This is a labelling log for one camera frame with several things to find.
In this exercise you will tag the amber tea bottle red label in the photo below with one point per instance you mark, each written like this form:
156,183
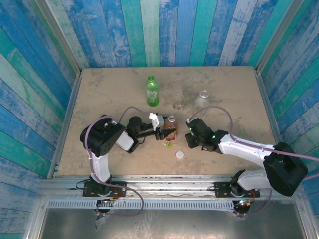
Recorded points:
172,124

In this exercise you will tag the green bottle cap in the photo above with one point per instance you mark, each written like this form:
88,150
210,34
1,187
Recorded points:
169,145

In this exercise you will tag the white bottle cap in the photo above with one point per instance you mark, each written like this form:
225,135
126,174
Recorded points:
180,155

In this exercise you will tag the clear plastic bottle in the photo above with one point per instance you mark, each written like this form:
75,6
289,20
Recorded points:
204,99

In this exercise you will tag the green plastic bottle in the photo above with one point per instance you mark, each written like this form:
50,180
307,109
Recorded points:
152,94

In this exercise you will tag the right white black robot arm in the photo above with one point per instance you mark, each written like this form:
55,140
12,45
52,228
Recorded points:
239,149

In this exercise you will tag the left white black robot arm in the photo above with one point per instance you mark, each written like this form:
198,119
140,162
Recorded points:
99,166

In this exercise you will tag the small circuit board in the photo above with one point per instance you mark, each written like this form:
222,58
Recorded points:
109,200
243,203

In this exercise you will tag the steel sheet panel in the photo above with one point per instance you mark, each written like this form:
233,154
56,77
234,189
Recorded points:
174,224

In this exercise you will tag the aluminium cross rail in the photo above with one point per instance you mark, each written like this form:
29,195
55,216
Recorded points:
169,185

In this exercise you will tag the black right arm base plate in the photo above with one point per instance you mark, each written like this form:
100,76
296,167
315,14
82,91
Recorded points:
220,189

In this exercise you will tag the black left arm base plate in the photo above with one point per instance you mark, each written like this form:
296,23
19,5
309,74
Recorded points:
119,185

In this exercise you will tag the aluminium table side rail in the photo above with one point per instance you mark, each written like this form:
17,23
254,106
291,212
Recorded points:
268,104
64,124

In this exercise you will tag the aluminium frame post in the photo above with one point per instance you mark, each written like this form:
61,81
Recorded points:
276,37
62,42

